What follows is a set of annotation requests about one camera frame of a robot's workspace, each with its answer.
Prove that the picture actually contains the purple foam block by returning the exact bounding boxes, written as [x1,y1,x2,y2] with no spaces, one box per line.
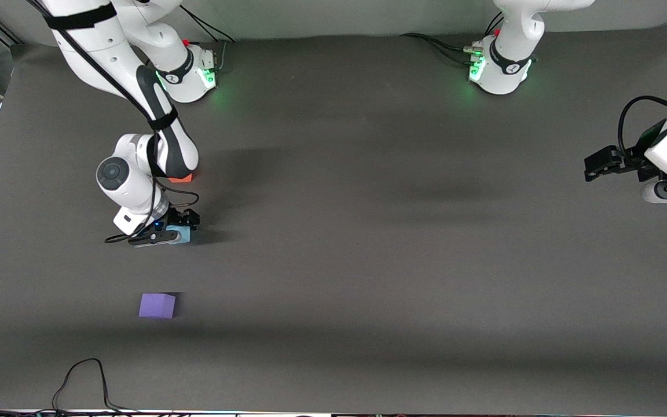
[138,292,177,319]

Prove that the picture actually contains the black arm base cables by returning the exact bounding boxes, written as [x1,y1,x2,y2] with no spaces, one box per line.
[183,8,237,73]
[400,12,505,65]

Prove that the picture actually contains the dark grey table mat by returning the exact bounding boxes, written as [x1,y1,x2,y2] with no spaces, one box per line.
[0,22,667,415]

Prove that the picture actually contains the thin black looped cable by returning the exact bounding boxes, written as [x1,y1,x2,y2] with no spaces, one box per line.
[52,358,137,415]

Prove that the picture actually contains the black right arm base cables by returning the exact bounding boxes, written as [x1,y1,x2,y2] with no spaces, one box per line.
[183,8,237,73]

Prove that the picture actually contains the black left arm base cables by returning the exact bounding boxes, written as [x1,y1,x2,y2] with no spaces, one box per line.
[400,12,505,65]

